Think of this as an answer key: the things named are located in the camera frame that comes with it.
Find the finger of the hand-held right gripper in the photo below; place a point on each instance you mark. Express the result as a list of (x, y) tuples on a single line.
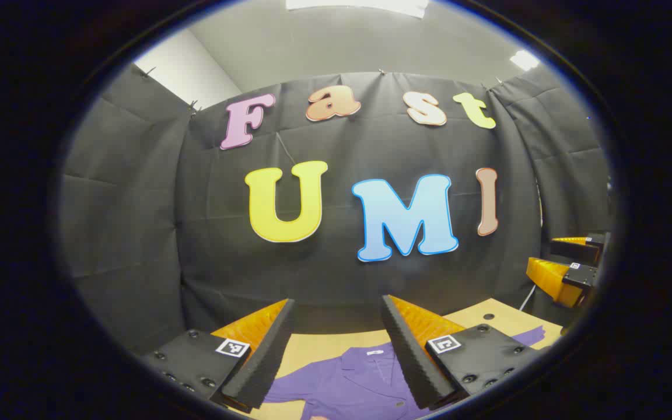
[(581, 248), (549, 280)]

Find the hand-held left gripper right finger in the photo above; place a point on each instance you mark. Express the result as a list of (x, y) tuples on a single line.
[(409, 359)]

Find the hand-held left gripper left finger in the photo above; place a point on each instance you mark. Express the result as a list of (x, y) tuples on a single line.
[(266, 361)]

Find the purple button shirt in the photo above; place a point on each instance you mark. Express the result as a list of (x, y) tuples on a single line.
[(347, 385)]

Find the small ceiling light panel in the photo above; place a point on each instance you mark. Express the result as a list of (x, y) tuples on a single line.
[(524, 59)]

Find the large ceiling light panel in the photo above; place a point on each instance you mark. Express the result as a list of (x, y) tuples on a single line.
[(359, 4)]

